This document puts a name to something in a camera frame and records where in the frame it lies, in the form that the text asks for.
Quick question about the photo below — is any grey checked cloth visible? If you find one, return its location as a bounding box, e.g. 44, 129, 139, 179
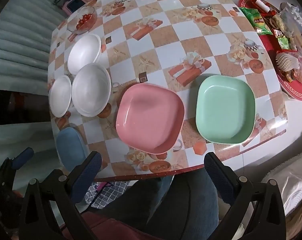
87, 180, 129, 209

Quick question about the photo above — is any person's leg in jeans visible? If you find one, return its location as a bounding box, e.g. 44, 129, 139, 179
101, 170, 219, 240

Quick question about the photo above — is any small white round plate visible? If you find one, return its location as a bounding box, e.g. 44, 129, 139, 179
49, 75, 72, 118

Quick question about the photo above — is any pile of cherry tomatoes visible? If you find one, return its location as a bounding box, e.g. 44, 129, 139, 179
76, 13, 93, 29

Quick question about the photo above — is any pink plastic stool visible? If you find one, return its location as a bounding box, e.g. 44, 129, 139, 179
62, 0, 96, 18

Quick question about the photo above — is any green square plate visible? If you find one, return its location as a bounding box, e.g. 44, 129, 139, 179
195, 75, 256, 145

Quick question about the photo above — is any person's maroon clothing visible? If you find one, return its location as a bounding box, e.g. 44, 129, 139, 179
63, 211, 164, 240

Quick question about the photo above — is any clear glass bowl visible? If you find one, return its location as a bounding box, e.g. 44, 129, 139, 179
67, 5, 96, 35

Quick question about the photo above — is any clear plastic bag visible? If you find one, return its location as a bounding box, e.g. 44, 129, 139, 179
278, 2, 302, 48

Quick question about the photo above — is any green snack packet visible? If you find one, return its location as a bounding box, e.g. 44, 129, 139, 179
241, 7, 273, 36

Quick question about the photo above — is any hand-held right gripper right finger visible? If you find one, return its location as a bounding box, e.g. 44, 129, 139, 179
204, 152, 287, 240

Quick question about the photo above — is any checkered printed tablecloth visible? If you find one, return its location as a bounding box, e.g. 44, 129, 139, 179
47, 0, 289, 182

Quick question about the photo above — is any large white bowl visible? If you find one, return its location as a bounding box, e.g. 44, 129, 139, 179
67, 33, 102, 75
71, 64, 112, 117

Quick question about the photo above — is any pink square plate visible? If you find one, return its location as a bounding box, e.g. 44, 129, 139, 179
115, 83, 185, 155

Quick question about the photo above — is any white cylindrical bottle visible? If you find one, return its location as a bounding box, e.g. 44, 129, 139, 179
256, 0, 271, 13

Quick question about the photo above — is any blue square plate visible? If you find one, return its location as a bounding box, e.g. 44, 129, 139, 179
56, 127, 90, 173

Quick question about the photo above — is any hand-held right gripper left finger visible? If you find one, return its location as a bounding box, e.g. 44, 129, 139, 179
18, 151, 103, 240

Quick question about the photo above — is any red patterned tray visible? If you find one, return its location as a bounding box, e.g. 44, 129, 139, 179
238, 0, 302, 102

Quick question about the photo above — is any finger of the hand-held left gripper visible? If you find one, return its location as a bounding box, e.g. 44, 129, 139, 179
11, 147, 34, 171

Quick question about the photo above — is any white fleece cloth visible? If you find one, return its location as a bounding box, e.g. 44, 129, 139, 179
261, 150, 302, 217

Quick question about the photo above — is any small green candy packet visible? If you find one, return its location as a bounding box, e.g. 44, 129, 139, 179
276, 36, 291, 51

